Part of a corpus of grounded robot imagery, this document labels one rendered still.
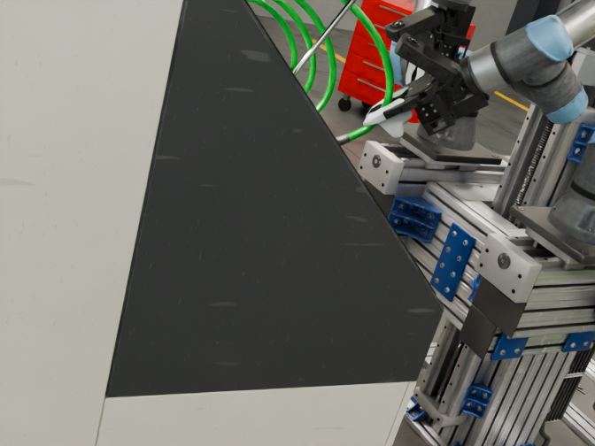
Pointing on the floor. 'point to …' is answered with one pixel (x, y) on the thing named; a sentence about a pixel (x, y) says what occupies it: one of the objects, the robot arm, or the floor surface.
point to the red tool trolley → (367, 65)
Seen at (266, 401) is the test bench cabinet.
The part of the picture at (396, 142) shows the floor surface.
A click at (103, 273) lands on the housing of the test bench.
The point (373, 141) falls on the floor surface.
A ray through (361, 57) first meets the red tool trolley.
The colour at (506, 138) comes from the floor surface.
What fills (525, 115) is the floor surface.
